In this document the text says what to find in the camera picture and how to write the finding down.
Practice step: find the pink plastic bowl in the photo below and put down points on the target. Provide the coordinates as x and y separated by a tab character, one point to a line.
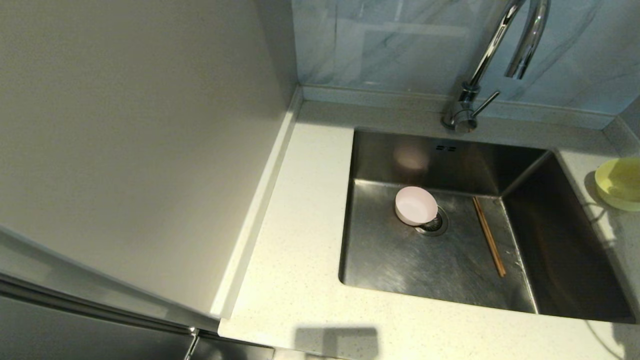
415	205

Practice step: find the chrome gooseneck faucet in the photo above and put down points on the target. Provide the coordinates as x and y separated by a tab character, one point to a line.
469	99

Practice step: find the round metal drain strainer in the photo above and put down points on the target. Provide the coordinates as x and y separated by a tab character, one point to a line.
436	226

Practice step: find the stainless steel sink basin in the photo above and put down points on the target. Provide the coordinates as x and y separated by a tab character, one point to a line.
380	260

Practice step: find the brown wooden chopstick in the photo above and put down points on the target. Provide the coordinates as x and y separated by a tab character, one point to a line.
492	237
484	227

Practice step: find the yellow plastic bowl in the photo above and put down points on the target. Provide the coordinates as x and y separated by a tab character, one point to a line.
622	182

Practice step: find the dark grey cabinet front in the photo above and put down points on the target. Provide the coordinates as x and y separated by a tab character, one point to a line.
75	325

